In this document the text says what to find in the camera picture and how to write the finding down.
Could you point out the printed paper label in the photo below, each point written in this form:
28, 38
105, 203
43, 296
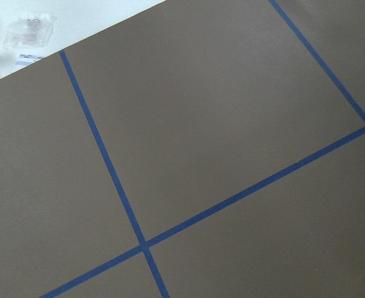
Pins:
25, 60

